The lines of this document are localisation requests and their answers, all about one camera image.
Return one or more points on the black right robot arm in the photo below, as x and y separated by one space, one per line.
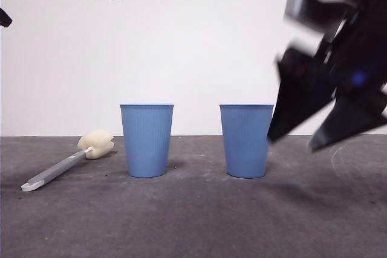
369 13

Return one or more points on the blue ribbed plastic cup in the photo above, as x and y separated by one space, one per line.
245 143
147 143

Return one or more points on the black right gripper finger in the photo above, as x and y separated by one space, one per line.
296 101
350 119

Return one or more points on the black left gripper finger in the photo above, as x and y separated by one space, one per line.
4 17

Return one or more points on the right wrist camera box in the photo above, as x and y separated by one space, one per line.
299 8

